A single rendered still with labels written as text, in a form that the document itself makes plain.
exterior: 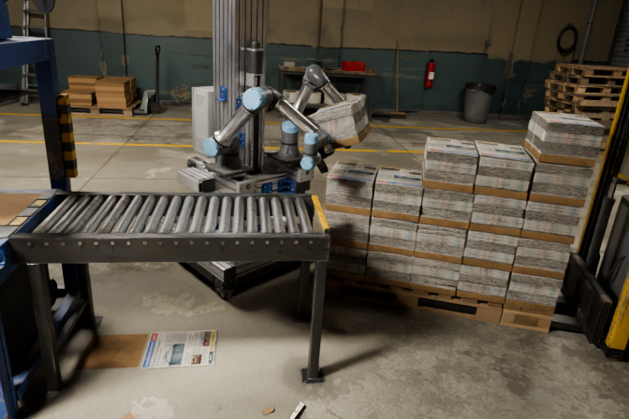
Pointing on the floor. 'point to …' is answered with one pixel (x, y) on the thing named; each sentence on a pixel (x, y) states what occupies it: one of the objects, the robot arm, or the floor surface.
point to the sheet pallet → (103, 94)
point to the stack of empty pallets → (582, 86)
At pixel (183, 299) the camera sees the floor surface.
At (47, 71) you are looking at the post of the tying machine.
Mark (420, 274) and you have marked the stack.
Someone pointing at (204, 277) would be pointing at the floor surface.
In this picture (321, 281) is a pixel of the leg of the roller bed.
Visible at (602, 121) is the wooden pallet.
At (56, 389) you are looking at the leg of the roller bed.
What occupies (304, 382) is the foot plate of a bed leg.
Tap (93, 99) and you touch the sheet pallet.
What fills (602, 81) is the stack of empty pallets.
